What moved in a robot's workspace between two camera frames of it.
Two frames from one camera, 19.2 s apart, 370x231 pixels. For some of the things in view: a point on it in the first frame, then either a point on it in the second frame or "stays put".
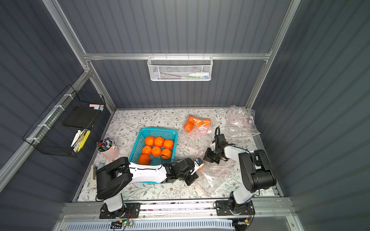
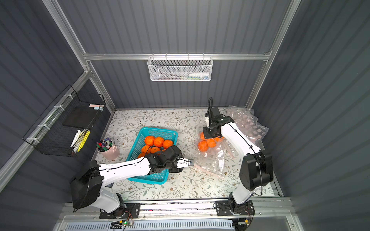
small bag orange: x=188 y=126 → x=203 y=146
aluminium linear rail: x=262 y=208 stays put
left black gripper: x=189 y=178 → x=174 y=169
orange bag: x=156 y=151 stays put
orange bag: x=147 y=150 stays put
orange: x=150 y=141 stays put
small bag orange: x=197 y=121 → x=211 y=142
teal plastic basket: x=138 y=135 stays put
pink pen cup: x=107 y=148 stays put
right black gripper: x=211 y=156 → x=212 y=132
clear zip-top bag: x=193 y=125 → x=215 y=155
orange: x=158 y=141 stays put
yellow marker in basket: x=87 y=134 stays put
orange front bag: x=168 y=144 stays put
